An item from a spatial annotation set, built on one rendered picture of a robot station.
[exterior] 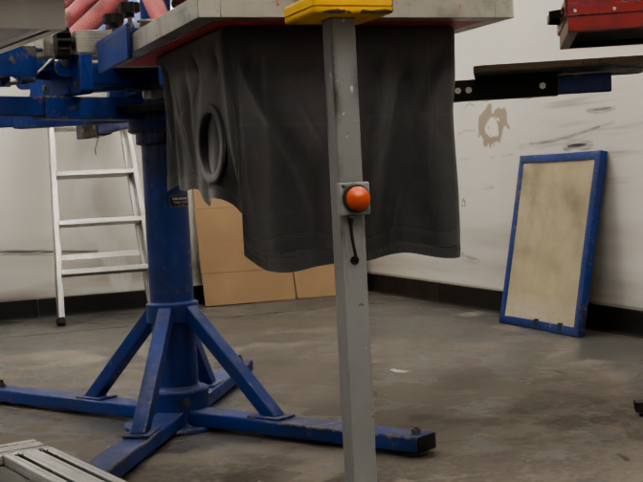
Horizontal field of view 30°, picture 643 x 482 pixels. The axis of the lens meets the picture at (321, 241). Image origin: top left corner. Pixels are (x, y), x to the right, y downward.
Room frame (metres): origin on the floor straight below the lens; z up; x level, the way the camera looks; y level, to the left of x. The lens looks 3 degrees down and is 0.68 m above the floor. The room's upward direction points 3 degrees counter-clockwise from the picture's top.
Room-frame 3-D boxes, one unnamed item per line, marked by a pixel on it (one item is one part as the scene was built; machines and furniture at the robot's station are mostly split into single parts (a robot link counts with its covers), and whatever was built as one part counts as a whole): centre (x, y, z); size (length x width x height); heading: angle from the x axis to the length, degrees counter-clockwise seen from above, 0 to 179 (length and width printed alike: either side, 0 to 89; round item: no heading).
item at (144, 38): (2.42, 0.05, 0.97); 0.79 x 0.58 x 0.04; 21
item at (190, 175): (2.30, 0.20, 0.79); 0.46 x 0.09 x 0.33; 21
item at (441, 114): (2.15, -0.06, 0.74); 0.45 x 0.03 x 0.43; 111
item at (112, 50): (2.54, 0.40, 0.98); 0.30 x 0.05 x 0.07; 21
